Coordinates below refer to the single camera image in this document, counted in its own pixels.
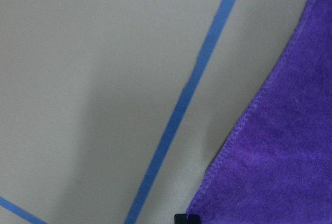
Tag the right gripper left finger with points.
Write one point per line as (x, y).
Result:
(180, 218)

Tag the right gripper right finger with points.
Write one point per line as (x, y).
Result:
(193, 219)

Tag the purple microfiber towel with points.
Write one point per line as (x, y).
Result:
(275, 166)

